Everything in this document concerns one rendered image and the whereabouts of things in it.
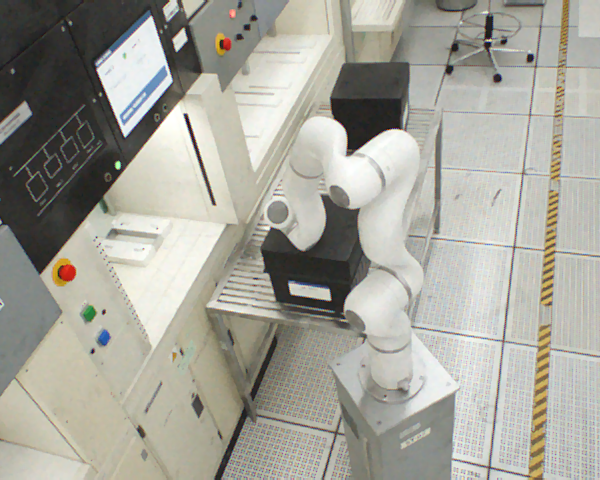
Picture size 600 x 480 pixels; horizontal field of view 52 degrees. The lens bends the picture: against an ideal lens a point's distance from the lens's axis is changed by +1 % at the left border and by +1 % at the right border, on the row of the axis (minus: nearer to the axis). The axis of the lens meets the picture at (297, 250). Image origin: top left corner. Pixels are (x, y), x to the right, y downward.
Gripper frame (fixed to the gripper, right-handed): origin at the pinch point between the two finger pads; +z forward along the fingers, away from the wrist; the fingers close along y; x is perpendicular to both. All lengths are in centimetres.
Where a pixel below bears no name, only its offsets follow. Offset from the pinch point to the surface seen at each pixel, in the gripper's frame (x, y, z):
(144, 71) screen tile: -33, 39, -41
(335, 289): 20.8, -8.9, 2.5
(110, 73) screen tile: -28, 39, -55
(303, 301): 26.8, 3.0, 8.5
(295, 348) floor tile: 59, 30, 88
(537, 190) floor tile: -34, -67, 180
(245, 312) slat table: 33.3, 21.9, 5.9
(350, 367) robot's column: 42.7, -18.0, -3.3
